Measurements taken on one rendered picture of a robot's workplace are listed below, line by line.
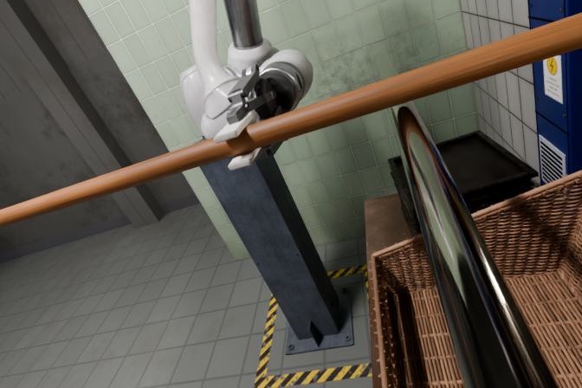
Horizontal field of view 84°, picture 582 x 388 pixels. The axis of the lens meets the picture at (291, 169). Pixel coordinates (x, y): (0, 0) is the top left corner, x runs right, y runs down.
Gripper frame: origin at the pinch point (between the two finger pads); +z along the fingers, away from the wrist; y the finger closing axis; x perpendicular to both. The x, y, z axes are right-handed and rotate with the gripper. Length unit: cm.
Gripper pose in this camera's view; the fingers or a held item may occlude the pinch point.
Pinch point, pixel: (241, 139)
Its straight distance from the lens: 41.6
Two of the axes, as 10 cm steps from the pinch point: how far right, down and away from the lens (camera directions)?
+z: -1.7, 4.9, -8.6
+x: -9.1, 2.5, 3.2
